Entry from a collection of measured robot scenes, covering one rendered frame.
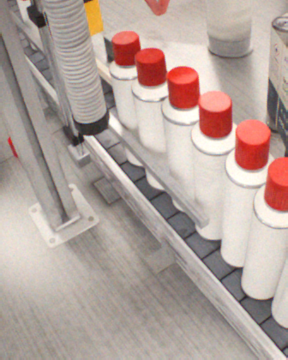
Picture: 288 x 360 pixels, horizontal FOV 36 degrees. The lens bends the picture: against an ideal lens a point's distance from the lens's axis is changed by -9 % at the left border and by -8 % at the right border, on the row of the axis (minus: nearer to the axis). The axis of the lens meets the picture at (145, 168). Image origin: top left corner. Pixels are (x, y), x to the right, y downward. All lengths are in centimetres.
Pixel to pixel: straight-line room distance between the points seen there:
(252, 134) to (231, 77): 40
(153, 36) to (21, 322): 59
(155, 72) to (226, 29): 34
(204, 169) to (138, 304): 21
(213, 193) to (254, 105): 28
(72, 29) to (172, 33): 58
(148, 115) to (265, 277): 22
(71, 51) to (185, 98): 15
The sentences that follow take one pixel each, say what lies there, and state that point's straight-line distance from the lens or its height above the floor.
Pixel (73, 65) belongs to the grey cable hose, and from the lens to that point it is 38.
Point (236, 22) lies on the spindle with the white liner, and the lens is 80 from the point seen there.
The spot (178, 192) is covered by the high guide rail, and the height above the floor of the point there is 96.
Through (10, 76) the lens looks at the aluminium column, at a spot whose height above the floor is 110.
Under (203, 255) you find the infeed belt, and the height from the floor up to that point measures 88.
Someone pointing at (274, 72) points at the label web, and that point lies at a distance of 61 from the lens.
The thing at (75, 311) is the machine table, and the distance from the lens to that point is 61.
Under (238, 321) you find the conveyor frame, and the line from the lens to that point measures 54.
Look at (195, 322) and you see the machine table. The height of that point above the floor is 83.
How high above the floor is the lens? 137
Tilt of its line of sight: 49 degrees down
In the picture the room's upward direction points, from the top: 10 degrees counter-clockwise
